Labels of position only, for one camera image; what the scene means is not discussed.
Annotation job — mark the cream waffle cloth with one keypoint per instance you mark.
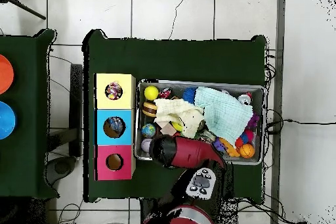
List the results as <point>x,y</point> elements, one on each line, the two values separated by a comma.
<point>178,111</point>

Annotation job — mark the crushed clear plastic bottle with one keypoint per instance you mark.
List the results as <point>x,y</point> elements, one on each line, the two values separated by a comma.
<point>115,124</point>

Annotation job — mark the mint waffle cloth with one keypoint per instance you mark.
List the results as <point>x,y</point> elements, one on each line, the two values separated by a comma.
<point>225,113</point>

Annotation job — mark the small polka dot paper ball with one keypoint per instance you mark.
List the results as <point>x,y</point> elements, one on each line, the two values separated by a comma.
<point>113,91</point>

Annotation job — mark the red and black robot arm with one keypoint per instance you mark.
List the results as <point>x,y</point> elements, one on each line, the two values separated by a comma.
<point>189,153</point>

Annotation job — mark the wooden box three round holes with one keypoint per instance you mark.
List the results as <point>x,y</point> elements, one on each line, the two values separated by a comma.
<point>102,100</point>

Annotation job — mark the brown toy burger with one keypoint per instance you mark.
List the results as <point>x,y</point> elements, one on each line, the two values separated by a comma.
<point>150,109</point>

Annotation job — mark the plain wooden block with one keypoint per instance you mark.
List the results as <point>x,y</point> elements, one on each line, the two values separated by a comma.
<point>168,130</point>

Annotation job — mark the yellow ball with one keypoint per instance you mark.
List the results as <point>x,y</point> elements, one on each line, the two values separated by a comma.
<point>151,92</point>

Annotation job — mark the small globe ball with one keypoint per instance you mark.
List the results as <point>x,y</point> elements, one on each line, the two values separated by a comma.
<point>148,130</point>

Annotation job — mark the white toy baseball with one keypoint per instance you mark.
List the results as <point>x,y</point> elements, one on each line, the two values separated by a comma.
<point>145,145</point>

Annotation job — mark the dark green table cloth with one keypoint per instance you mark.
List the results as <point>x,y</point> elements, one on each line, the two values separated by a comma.
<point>173,61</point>
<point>23,155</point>

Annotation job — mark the red and silver can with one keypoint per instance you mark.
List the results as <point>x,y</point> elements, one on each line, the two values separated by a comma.
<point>245,98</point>

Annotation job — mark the orange toy basketball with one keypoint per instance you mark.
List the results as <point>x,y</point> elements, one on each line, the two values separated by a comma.
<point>247,151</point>

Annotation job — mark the black upright panel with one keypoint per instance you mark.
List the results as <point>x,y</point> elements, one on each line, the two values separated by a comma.
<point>76,108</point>

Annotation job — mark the grey floor foot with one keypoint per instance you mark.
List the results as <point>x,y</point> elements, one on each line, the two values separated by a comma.
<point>61,167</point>

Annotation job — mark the blue round bowl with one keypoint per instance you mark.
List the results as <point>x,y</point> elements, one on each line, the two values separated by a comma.
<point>5,120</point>

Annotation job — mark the orange round bowl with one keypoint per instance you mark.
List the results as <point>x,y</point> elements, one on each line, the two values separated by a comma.
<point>5,74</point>

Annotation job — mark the dark tripod leg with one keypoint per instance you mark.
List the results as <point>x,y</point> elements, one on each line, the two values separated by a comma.
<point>26,9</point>

